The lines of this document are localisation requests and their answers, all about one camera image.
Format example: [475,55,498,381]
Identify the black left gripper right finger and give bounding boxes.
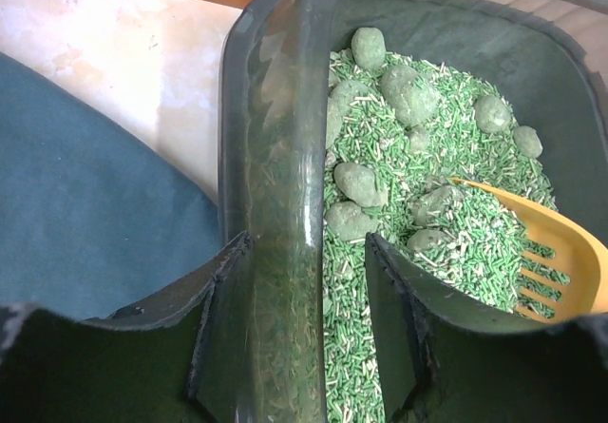
[365,234,607,422]

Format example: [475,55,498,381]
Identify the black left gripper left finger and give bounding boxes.
[1,233,254,422]

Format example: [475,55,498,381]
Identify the yellow litter scoop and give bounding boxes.
[453,178,607,323]

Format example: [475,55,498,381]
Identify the dark grey litter box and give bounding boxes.
[218,0,607,422]

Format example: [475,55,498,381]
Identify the green cat litter pellets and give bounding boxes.
[323,27,568,422]

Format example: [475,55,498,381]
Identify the dark teal folded cloth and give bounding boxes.
[1,56,220,319]

